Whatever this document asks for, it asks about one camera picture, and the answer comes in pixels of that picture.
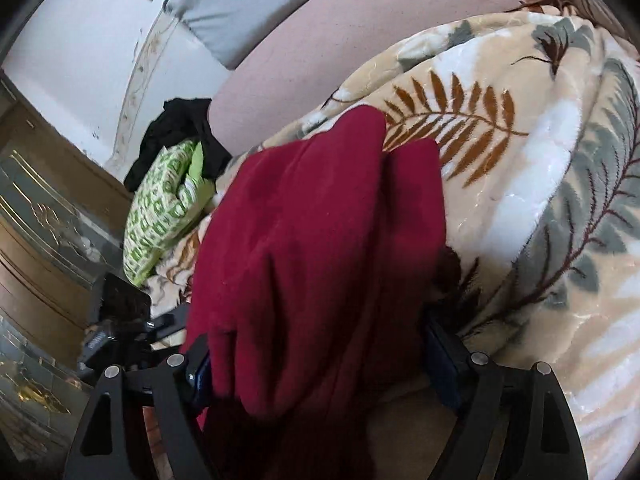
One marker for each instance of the black cloth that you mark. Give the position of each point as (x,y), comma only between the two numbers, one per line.
(175,120)

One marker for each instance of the grey pillow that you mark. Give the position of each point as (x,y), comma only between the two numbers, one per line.
(240,5)

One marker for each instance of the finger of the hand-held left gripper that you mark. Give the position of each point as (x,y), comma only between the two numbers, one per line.
(170,322)

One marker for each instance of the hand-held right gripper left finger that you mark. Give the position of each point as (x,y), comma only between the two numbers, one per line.
(201,375)

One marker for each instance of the green patterned pillow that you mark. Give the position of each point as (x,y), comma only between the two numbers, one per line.
(155,210)

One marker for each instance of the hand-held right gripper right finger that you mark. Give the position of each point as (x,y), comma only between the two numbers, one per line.
(442,365)

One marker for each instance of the wooden cabinet with glass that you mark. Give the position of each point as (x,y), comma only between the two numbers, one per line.
(40,210)

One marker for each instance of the pink mattress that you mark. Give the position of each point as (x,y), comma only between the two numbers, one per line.
(350,35)

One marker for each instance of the dark red sweater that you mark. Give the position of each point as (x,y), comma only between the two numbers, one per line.
(310,235)

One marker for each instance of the leaf print fleece blanket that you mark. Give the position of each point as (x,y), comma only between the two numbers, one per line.
(525,160)

